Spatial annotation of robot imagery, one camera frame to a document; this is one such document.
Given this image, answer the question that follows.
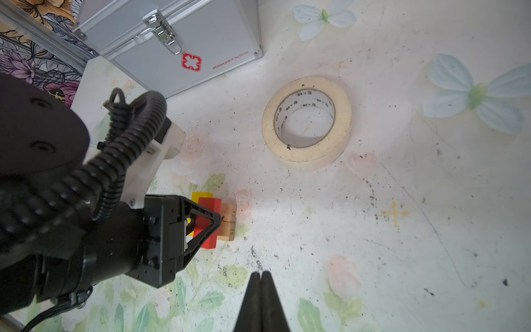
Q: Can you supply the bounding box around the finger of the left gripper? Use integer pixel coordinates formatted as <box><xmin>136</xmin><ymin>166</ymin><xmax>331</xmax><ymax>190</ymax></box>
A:
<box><xmin>182</xmin><ymin>197</ymin><xmax>222</xmax><ymax>266</ymax></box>

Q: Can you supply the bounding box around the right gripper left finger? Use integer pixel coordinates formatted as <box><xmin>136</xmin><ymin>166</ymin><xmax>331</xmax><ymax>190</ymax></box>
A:
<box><xmin>233</xmin><ymin>272</ymin><xmax>261</xmax><ymax>332</ymax></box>

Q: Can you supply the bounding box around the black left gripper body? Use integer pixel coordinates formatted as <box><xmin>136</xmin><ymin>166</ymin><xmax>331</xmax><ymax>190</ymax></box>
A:
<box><xmin>37</xmin><ymin>120</ymin><xmax>187</xmax><ymax>303</ymax></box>

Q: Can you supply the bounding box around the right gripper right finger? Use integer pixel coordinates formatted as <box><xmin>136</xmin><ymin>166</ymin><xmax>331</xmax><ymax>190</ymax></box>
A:
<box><xmin>261</xmin><ymin>271</ymin><xmax>290</xmax><ymax>332</ymax></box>

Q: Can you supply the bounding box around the yellow wood block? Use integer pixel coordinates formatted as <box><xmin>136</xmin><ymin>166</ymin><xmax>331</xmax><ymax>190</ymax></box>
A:
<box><xmin>189</xmin><ymin>192</ymin><xmax>214</xmax><ymax>237</ymax></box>

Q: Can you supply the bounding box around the red wood block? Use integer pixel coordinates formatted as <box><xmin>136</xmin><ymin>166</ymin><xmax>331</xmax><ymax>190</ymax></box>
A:
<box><xmin>192</xmin><ymin>192</ymin><xmax>222</xmax><ymax>249</ymax></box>

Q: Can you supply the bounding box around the natural wood block 51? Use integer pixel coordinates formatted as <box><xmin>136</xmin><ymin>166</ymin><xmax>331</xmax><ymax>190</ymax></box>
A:
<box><xmin>220</xmin><ymin>203</ymin><xmax>237</xmax><ymax>224</ymax></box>

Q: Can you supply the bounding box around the natural wood block 31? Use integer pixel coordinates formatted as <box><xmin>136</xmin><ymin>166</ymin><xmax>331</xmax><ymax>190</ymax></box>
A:
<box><xmin>217</xmin><ymin>221</ymin><xmax>236</xmax><ymax>242</ymax></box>

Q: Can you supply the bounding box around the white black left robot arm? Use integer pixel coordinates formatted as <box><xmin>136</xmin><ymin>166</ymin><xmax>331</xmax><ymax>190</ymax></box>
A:
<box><xmin>1</xmin><ymin>74</ymin><xmax>221</xmax><ymax>314</ymax></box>

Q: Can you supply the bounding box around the masking tape roll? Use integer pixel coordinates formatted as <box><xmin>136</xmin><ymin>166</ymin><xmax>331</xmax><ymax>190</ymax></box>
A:
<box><xmin>261</xmin><ymin>76</ymin><xmax>353</xmax><ymax>171</ymax></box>

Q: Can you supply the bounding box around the silver pink metal case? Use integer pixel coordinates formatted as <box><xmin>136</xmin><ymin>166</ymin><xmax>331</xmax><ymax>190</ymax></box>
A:
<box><xmin>73</xmin><ymin>0</ymin><xmax>264</xmax><ymax>97</ymax></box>

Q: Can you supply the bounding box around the left black cable hose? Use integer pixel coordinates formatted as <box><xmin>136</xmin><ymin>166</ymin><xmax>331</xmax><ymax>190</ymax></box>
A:
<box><xmin>0</xmin><ymin>88</ymin><xmax>168</xmax><ymax>258</ymax></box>

